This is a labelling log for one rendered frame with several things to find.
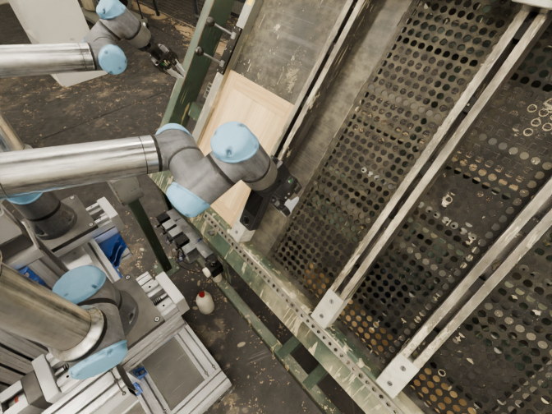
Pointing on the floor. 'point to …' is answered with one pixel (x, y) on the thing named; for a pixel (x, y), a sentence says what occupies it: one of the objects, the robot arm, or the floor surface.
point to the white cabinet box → (55, 29)
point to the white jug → (204, 300)
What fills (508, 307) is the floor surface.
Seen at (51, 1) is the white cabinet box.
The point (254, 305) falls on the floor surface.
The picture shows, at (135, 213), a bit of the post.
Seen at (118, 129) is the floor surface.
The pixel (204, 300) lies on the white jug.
